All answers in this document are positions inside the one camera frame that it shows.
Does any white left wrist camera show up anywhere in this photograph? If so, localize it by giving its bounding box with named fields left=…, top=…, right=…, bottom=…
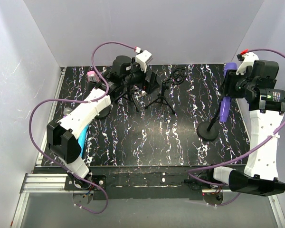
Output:
left=135, top=50, right=152, bottom=73

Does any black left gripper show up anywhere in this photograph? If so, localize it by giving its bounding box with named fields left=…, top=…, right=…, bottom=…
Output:
left=122, top=58, right=160, bottom=95

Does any black tripod stand with ring clamp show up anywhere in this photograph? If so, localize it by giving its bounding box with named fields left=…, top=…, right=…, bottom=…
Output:
left=144, top=81, right=176, bottom=114

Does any glitter purple silver-head microphone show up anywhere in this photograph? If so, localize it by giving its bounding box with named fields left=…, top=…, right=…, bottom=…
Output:
left=63, top=107, right=73, bottom=118

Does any solid purple microphone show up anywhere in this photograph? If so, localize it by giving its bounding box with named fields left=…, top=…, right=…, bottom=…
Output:
left=219, top=62, right=237, bottom=122

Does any cyan blue microphone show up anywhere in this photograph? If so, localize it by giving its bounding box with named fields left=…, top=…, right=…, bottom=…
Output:
left=77, top=125, right=89, bottom=158

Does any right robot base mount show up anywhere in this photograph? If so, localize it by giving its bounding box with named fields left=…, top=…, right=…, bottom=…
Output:
left=184, top=174, right=236, bottom=207

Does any black round-base clip stand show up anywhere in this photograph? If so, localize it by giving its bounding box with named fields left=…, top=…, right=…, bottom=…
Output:
left=88, top=81, right=111, bottom=120

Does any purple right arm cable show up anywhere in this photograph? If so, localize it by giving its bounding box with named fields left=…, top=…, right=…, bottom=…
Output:
left=187, top=48, right=285, bottom=206

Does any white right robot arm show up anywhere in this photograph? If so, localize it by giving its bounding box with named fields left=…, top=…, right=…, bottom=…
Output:
left=205, top=60, right=285, bottom=196

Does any black front mounting rail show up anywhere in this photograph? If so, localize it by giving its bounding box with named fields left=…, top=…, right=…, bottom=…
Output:
left=90, top=166, right=203, bottom=200

